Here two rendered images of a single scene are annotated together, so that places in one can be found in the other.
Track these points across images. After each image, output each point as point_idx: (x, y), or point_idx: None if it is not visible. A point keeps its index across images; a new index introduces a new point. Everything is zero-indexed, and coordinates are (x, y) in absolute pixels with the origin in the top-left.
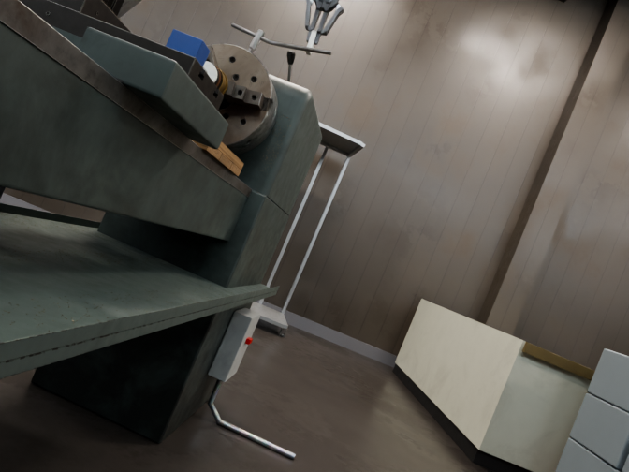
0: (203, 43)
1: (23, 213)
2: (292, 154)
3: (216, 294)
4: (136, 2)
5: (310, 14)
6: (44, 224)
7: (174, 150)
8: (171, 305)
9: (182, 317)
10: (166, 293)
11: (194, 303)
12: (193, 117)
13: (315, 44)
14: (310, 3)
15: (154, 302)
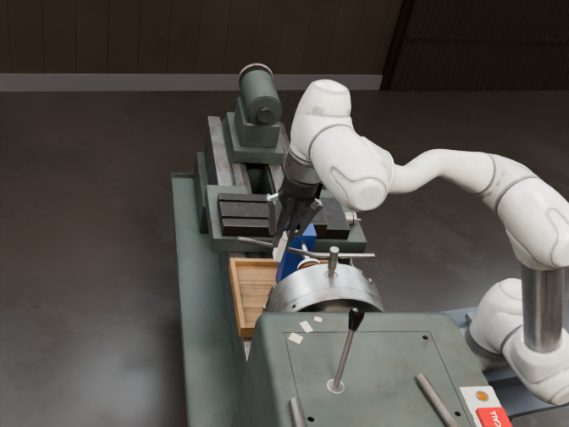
0: (287, 225)
1: None
2: (250, 400)
3: (205, 417)
4: (524, 285)
5: (305, 219)
6: None
7: (227, 252)
8: (192, 327)
9: (180, 320)
10: (209, 346)
11: (182, 324)
12: (207, 215)
13: (274, 246)
14: (310, 205)
15: (198, 318)
